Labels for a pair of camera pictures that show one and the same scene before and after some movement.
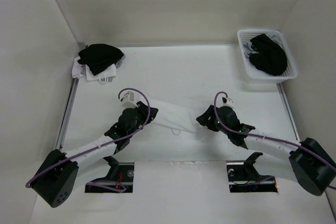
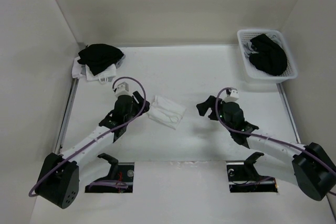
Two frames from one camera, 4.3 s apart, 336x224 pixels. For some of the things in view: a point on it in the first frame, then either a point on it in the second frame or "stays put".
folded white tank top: [79, 69] stays put
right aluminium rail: [289, 110] stays put
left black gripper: [143, 110] → [139, 100]
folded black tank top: [99, 56] stays put
